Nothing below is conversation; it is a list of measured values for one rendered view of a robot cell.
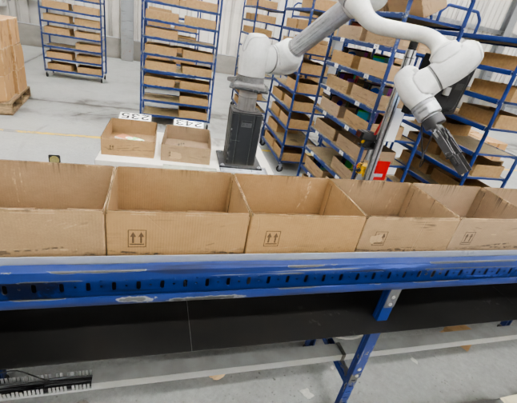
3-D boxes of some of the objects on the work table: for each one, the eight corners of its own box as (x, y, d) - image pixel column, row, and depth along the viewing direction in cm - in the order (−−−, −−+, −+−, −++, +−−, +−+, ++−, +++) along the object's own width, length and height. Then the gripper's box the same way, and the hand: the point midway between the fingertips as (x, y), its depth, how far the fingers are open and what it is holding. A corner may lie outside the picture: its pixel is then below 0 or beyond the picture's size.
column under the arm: (215, 151, 227) (222, 100, 212) (254, 155, 234) (262, 105, 219) (219, 166, 205) (226, 111, 190) (262, 170, 211) (272, 117, 196)
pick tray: (208, 143, 238) (210, 129, 233) (210, 165, 205) (211, 149, 200) (166, 138, 232) (166, 124, 227) (159, 160, 199) (160, 143, 194)
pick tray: (157, 137, 232) (158, 122, 227) (154, 158, 199) (154, 141, 195) (111, 132, 225) (110, 117, 220) (100, 154, 192) (99, 137, 187)
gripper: (429, 123, 136) (462, 174, 132) (412, 123, 124) (447, 181, 119) (447, 111, 131) (482, 165, 126) (431, 109, 118) (470, 169, 114)
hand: (461, 165), depth 123 cm, fingers open, 5 cm apart
